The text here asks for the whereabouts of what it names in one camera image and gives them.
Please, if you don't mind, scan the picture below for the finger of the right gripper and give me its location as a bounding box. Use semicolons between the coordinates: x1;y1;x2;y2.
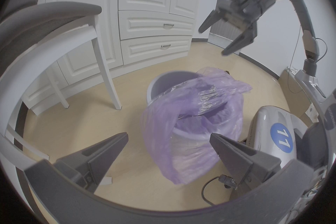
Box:
221;22;259;56
198;8;226;34

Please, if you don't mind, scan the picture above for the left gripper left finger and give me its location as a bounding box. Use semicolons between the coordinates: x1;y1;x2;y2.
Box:
53;132;130;194

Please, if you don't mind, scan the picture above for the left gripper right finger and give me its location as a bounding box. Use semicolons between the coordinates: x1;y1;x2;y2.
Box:
209;133;282;190

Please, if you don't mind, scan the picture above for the purple plastic bag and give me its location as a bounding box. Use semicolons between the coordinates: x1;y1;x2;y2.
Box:
140;67;252;185

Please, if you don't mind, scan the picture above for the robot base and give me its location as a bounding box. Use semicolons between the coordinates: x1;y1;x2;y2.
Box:
237;106;327;200

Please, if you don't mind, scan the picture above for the white trash bin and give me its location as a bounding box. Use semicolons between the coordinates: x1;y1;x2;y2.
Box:
146;71;243;158

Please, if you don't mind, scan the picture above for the grey and white chair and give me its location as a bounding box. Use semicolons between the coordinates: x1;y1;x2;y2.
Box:
0;0;122;187

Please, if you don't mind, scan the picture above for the black cable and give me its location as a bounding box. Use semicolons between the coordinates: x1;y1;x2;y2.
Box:
202;175;237;205
287;21;302;93

